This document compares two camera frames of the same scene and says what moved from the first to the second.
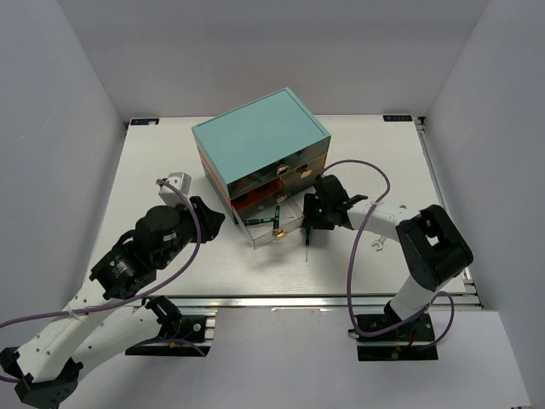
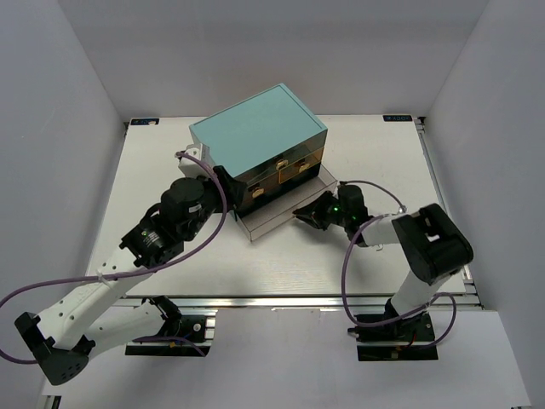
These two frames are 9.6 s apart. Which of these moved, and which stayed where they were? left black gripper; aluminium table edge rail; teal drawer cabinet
Moved: left black gripper
Stayed: teal drawer cabinet; aluminium table edge rail
